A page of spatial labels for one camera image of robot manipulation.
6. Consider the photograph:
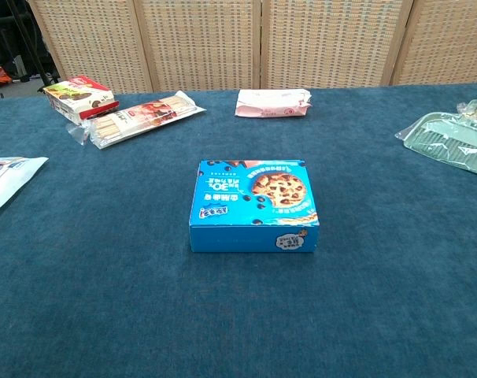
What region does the blue chocolate chip cookie box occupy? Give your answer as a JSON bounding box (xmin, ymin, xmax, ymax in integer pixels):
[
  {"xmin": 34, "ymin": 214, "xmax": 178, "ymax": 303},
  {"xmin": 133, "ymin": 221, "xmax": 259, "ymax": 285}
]
[{"xmin": 188, "ymin": 159, "xmax": 320, "ymax": 254}]

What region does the pink and white packet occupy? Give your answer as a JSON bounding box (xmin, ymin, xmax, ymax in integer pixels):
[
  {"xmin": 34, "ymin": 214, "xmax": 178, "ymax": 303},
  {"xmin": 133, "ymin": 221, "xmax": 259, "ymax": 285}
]
[{"xmin": 234, "ymin": 88, "xmax": 312, "ymax": 118}]

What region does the clear packet of noodle sticks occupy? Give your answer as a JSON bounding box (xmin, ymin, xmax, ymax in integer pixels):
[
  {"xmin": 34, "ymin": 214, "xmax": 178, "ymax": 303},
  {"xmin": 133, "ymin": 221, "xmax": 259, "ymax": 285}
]
[{"xmin": 65, "ymin": 90, "xmax": 207, "ymax": 150}]

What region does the wicker folding screen panel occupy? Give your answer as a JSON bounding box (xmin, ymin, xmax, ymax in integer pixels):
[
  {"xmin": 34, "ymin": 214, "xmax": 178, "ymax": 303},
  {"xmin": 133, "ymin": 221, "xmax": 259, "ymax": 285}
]
[
  {"xmin": 133, "ymin": 0, "xmax": 262, "ymax": 93},
  {"xmin": 27, "ymin": 0, "xmax": 153, "ymax": 95},
  {"xmin": 390, "ymin": 0, "xmax": 477, "ymax": 87},
  {"xmin": 260, "ymin": 0, "xmax": 415, "ymax": 90}
]

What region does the red and white snack box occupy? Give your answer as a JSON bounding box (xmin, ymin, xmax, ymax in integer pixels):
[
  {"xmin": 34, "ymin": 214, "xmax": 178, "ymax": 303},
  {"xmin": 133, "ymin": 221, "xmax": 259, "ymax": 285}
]
[{"xmin": 43, "ymin": 75, "xmax": 120, "ymax": 126}]

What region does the green dustpan in plastic wrap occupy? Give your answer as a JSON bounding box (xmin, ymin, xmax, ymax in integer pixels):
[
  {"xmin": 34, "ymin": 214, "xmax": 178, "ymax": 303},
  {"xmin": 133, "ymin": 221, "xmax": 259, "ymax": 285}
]
[{"xmin": 394, "ymin": 99, "xmax": 477, "ymax": 175}]

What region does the white printed plastic bag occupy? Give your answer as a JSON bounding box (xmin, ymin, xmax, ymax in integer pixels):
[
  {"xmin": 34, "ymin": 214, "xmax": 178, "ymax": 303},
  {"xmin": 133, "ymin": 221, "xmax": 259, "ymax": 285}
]
[{"xmin": 0, "ymin": 156, "xmax": 50, "ymax": 219}]

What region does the black tripod stand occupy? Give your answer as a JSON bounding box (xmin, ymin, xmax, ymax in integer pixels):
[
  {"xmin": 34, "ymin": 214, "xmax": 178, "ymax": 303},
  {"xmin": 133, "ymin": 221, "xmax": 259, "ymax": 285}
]
[{"xmin": 6, "ymin": 0, "xmax": 61, "ymax": 87}]

